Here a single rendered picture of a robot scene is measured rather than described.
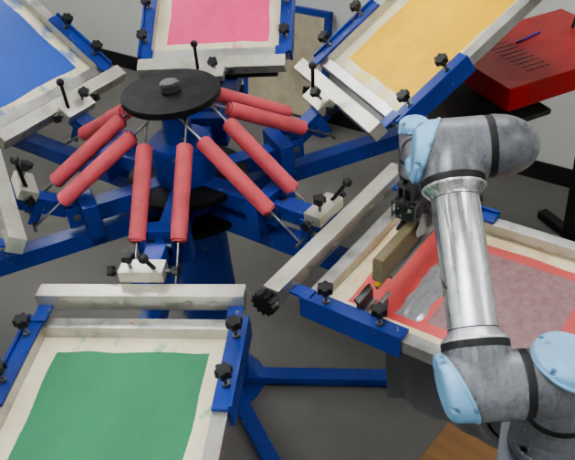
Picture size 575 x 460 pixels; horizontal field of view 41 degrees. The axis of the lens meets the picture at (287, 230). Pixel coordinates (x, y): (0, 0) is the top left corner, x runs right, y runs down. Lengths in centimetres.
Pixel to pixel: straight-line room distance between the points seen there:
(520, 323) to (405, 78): 99
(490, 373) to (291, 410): 186
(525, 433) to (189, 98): 142
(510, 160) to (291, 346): 205
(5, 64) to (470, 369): 224
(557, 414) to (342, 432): 173
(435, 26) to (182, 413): 158
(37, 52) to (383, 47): 131
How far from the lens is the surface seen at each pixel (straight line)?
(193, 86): 241
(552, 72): 290
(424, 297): 207
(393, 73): 268
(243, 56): 294
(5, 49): 311
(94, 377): 200
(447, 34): 269
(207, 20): 318
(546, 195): 419
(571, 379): 128
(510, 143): 139
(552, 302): 211
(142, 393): 192
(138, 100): 238
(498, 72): 288
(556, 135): 416
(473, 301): 130
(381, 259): 191
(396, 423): 301
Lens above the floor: 236
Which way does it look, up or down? 37 degrees down
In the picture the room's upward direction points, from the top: 6 degrees counter-clockwise
